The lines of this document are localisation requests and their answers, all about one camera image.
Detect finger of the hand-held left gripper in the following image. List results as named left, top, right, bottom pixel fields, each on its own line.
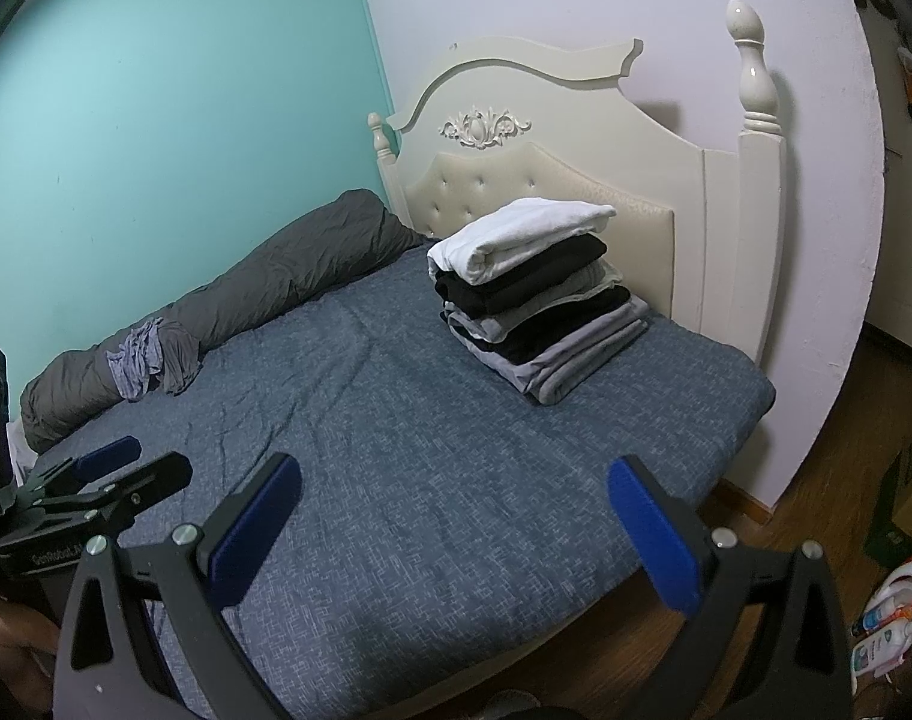
left=40, top=452, right=194, bottom=541
left=17, top=435, right=143, bottom=502

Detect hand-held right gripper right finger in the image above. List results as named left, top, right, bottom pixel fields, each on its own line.
left=607, top=456, right=854, bottom=720

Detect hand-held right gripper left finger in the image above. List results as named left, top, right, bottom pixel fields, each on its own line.
left=53, top=454, right=303, bottom=720

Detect white long-sleeve shirt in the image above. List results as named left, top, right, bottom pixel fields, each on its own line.
left=426, top=197, right=619, bottom=287

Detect person's left hand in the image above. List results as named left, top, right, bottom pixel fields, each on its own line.
left=0, top=598, right=61, bottom=692

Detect light grey sheet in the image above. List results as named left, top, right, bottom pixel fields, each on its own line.
left=6, top=424, right=38, bottom=482

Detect wooden baseboard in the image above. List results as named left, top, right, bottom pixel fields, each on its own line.
left=717, top=481, right=774, bottom=527

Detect blue-grey checked garment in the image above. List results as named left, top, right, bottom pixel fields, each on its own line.
left=106, top=317, right=166, bottom=401

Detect dark grey garment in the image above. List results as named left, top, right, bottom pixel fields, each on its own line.
left=156, top=319, right=204, bottom=396

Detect bed with blue woven sheet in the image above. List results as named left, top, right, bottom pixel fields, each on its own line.
left=21, top=240, right=776, bottom=720

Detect black and white striped garment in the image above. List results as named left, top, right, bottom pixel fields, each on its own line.
left=445, top=283, right=650, bottom=407

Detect dark grey rolled duvet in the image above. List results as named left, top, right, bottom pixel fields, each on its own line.
left=19, top=190, right=428, bottom=453

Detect white bag of bottles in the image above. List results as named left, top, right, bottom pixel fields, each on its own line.
left=848, top=551, right=912, bottom=685

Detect orange cardboard box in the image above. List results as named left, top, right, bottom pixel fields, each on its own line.
left=863, top=390, right=912, bottom=567

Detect cream tufted headboard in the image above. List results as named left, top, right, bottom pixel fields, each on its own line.
left=367, top=0, right=791, bottom=374

